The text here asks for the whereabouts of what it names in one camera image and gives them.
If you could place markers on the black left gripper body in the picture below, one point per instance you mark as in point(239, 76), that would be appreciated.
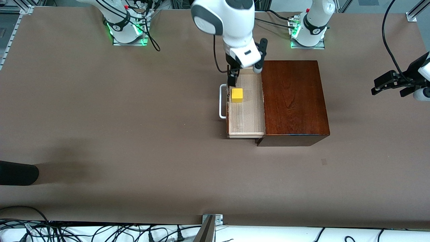
point(410, 72)

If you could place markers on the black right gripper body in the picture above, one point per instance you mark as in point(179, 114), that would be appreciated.
point(231, 66)

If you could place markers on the yellow cube block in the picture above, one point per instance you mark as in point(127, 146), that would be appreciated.
point(237, 94)

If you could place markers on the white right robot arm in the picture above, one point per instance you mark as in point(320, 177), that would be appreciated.
point(231, 20)

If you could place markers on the dark brown wooden cabinet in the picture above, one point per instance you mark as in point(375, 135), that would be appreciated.
point(295, 97)

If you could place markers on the aluminium corner strut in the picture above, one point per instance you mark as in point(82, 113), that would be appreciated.
point(416, 11)

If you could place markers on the black ribbed cylinder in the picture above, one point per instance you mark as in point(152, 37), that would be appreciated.
point(16, 173)

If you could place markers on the aluminium frame rack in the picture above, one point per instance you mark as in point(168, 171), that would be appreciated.
point(265, 4)

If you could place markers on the metal base plate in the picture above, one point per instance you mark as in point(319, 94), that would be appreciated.
point(129, 43)
point(307, 47)

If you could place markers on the silver mounting bracket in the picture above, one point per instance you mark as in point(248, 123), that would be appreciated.
point(218, 219)

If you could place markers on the dark angled camera pole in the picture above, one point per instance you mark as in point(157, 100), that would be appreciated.
point(205, 233)

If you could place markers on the perforated aluminium rail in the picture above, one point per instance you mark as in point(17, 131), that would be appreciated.
point(13, 30)

